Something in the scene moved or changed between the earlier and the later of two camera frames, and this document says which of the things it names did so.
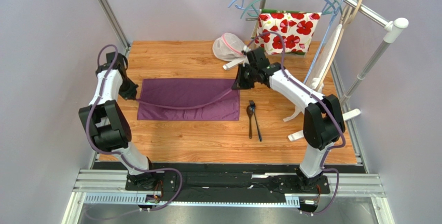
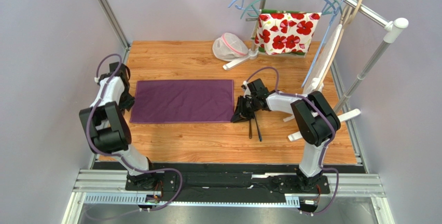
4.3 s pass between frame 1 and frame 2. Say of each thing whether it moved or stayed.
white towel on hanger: stayed
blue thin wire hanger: stayed
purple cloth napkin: stayed
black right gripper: moved
